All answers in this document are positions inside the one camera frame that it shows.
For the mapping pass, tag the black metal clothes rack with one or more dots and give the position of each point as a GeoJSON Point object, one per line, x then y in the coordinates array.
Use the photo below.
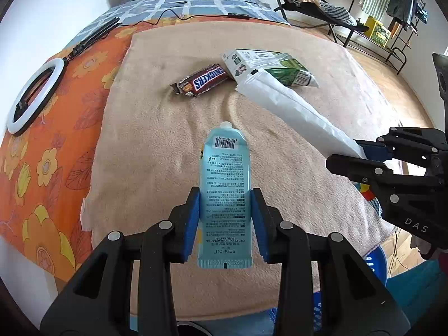
{"type": "Point", "coordinates": [399, 54]}

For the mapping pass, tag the black tripod stand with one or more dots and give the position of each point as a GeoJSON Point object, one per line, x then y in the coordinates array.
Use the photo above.
{"type": "Point", "coordinates": [94, 38]}

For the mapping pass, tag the small potted plant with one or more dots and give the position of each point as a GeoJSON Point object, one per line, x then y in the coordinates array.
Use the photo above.
{"type": "Point", "coordinates": [360, 21]}

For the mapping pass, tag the brown candy bar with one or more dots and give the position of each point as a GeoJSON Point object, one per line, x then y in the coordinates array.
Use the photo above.
{"type": "Point", "coordinates": [199, 80]}

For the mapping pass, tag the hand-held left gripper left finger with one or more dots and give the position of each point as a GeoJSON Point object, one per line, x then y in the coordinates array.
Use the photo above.
{"type": "Point", "coordinates": [191, 227]}

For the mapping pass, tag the colourful printed cloth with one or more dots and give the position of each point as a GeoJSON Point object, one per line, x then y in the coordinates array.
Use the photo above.
{"type": "Point", "coordinates": [371, 196]}

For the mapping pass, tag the green white drink carton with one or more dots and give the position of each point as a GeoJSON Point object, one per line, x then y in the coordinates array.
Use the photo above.
{"type": "Point", "coordinates": [273, 66]}

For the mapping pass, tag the teal hanging garment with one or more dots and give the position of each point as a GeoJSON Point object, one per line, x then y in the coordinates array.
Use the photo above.
{"type": "Point", "coordinates": [422, 14]}

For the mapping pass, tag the blue plaid mattress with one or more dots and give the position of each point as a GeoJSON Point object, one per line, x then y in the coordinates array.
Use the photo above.
{"type": "Point", "coordinates": [210, 4]}

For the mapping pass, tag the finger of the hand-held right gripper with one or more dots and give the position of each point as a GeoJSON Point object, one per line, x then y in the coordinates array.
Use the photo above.
{"type": "Point", "coordinates": [376, 148]}
{"type": "Point", "coordinates": [367, 173]}

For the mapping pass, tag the dark hanging jacket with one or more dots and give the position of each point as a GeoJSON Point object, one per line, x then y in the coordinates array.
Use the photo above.
{"type": "Point", "coordinates": [400, 1]}

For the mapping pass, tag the white plastic mailer bag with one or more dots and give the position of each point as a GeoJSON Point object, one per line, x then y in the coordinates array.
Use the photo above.
{"type": "Point", "coordinates": [297, 108]}

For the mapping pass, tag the black folding chair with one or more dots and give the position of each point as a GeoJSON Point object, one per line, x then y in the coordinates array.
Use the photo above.
{"type": "Point", "coordinates": [308, 10]}

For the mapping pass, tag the blue plastic basket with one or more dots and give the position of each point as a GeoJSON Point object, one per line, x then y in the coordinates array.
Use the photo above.
{"type": "Point", "coordinates": [376, 269]}

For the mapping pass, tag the beige blanket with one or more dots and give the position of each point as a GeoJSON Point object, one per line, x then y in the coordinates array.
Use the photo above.
{"type": "Point", "coordinates": [147, 147]}

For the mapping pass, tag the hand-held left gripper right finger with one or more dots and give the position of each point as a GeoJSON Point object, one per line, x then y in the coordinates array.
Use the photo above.
{"type": "Point", "coordinates": [260, 227]}

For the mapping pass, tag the light blue cream tube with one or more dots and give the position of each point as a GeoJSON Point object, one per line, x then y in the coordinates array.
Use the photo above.
{"type": "Point", "coordinates": [225, 189]}

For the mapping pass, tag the striped garment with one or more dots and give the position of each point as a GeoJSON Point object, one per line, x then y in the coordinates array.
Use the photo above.
{"type": "Point", "coordinates": [337, 14]}

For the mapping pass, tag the orange floral cloth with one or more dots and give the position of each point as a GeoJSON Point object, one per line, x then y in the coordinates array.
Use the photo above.
{"type": "Point", "coordinates": [52, 182]}

